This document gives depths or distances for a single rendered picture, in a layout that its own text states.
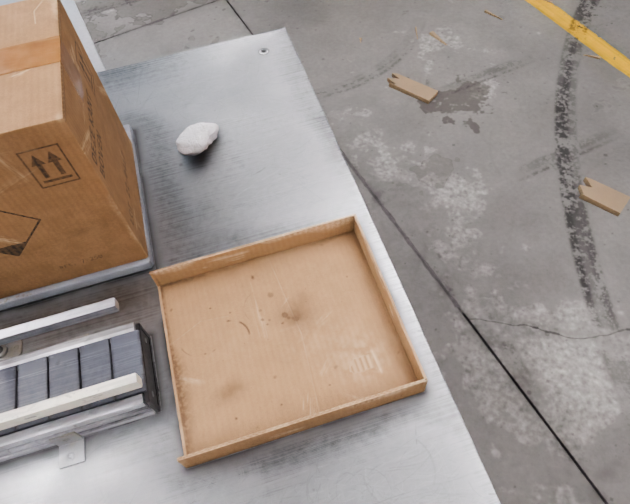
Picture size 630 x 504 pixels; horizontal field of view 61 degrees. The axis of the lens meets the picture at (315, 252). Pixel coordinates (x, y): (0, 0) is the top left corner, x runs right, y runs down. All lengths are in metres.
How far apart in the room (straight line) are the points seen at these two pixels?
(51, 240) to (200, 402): 0.28
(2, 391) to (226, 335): 0.27
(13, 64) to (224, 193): 0.34
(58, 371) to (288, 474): 0.31
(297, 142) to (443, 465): 0.55
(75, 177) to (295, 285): 0.31
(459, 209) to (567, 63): 0.90
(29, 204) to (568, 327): 1.46
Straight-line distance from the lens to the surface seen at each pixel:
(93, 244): 0.77
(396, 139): 2.09
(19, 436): 0.73
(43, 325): 0.67
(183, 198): 0.88
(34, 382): 0.75
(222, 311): 0.75
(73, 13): 1.37
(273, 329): 0.72
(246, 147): 0.93
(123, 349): 0.71
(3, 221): 0.73
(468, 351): 1.64
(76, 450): 0.75
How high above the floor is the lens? 1.49
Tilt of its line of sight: 57 degrees down
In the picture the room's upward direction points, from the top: 7 degrees counter-clockwise
